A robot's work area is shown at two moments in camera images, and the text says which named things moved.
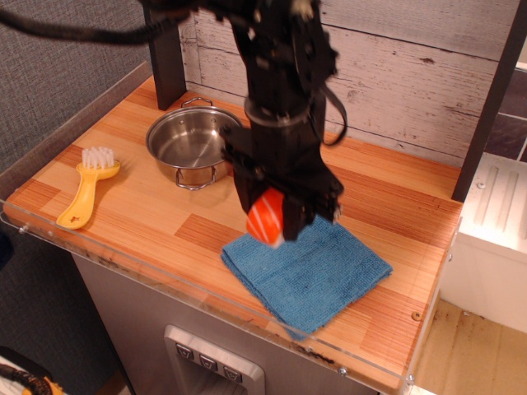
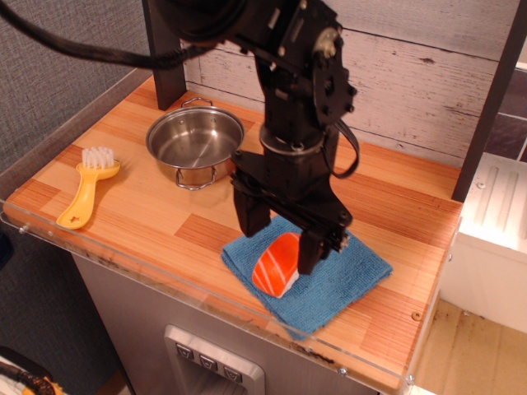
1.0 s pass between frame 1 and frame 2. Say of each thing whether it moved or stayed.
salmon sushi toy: moved
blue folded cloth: stayed
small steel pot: stayed
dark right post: stayed
